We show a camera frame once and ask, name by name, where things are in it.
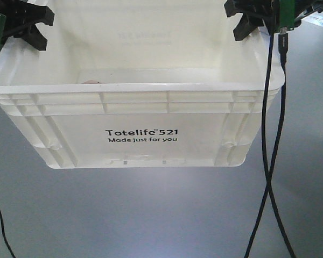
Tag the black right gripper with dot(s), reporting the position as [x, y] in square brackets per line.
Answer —
[256, 12]

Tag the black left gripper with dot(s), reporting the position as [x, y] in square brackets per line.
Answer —
[21, 20]

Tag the pink plush toy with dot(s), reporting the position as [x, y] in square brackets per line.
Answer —
[92, 82]

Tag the white plastic tote box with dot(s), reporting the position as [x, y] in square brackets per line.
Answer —
[177, 89]

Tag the green right circuit board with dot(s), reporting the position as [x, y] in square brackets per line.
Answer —
[286, 15]

